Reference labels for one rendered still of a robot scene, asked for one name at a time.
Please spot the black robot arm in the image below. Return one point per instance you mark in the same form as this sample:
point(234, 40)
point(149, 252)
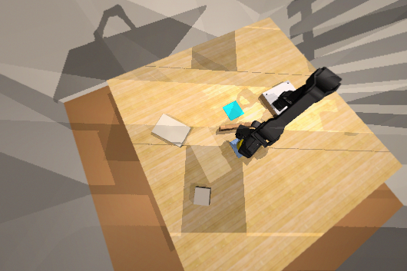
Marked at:
point(319, 84)

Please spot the cream flat square tile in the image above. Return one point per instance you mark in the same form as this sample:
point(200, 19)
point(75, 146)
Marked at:
point(202, 196)

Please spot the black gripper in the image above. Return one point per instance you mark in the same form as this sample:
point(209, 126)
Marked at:
point(255, 124)

